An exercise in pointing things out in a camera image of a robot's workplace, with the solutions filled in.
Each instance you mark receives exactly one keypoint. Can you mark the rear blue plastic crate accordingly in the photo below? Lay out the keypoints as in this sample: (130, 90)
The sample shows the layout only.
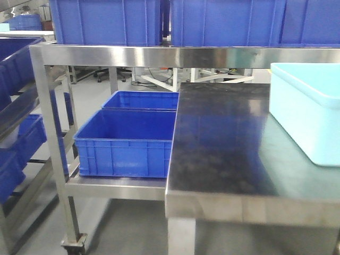
(144, 100)

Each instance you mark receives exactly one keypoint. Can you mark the blue plastic crate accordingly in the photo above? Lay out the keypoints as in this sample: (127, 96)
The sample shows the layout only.
(126, 143)
(144, 100)

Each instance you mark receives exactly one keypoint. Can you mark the front blue plastic crate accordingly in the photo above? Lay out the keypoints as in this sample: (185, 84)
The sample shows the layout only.
(126, 143)

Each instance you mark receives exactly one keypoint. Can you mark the upper middle blue crate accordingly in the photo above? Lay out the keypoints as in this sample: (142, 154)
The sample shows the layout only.
(226, 23)

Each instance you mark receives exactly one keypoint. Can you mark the left side blue bins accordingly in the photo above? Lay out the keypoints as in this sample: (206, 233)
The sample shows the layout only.
(22, 133)

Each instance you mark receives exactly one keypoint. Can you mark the light blue plastic tub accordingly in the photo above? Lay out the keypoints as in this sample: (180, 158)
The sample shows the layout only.
(304, 99)

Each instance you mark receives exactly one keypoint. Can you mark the upper left blue crate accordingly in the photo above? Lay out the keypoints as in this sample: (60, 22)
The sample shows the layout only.
(115, 23)

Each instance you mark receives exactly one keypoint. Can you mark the upper right blue crate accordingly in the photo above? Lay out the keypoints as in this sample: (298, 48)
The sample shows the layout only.
(311, 24)

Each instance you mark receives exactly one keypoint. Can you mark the stainless steel shelf frame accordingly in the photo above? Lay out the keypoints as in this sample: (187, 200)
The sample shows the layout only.
(201, 184)

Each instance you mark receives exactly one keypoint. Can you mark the white metal table frame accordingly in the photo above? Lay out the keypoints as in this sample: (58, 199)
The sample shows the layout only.
(171, 78)

